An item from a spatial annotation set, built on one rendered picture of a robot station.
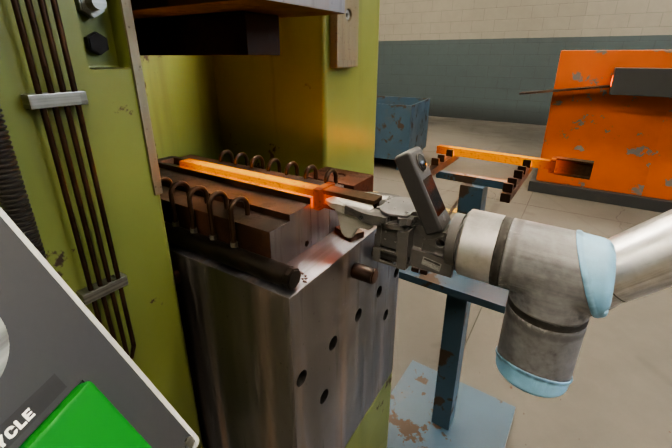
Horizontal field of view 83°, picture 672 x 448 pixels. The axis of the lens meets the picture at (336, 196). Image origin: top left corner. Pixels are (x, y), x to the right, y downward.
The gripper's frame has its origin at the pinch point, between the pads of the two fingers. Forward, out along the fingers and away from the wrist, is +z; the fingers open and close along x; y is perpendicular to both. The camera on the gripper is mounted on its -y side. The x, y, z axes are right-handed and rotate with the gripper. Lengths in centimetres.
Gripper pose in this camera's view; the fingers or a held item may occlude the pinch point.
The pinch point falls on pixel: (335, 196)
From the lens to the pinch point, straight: 60.1
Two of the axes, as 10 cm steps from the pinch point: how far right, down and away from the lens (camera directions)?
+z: -8.5, -2.0, 4.9
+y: -0.1, 9.3, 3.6
